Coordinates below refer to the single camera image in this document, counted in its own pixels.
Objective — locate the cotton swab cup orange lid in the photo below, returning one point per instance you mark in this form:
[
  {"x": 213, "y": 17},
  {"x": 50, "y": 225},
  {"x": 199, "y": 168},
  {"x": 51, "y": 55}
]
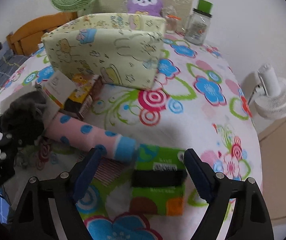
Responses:
[{"x": 173, "y": 21}]

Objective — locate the yellow patterned fabric storage box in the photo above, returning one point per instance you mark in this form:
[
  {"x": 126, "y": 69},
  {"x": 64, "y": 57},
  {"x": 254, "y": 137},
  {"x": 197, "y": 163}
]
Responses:
[{"x": 124, "y": 49}]

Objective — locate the yellow cartoon tissue pack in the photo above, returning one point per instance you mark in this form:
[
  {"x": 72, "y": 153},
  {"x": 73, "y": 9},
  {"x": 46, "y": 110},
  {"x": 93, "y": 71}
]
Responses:
[{"x": 87, "y": 89}]

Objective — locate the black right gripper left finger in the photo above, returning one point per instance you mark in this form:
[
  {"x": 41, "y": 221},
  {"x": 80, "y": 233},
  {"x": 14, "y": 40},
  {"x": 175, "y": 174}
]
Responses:
[{"x": 33, "y": 219}]

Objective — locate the floral tablecloth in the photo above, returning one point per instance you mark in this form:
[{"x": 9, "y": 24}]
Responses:
[{"x": 196, "y": 102}]

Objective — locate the grey plaid bedding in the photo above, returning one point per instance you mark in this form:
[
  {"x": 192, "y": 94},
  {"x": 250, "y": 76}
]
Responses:
[{"x": 9, "y": 63}]

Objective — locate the glass jar with green lid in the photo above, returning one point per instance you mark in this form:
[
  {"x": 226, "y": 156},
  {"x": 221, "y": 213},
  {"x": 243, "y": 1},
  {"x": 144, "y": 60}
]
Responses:
[{"x": 198, "y": 23}]

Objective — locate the green tissue pack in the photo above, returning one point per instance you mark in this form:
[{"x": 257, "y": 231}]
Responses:
[{"x": 158, "y": 181}]

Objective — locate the pink sock with blue dots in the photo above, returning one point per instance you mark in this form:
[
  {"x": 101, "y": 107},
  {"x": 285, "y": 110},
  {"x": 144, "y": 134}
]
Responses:
[{"x": 84, "y": 137}]

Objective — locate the white desk fan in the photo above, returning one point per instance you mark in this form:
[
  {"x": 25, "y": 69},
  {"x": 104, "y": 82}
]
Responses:
[{"x": 269, "y": 96}]

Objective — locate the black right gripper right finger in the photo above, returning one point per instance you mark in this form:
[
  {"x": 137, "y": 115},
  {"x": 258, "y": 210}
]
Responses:
[{"x": 250, "y": 219}]

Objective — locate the orange wooden chair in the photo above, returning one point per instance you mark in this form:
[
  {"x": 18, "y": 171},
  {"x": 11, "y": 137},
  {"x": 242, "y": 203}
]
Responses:
[{"x": 26, "y": 39}]

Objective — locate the purple plush toy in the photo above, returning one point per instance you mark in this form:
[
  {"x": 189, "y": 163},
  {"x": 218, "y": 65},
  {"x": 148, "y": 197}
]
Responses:
[{"x": 147, "y": 7}]

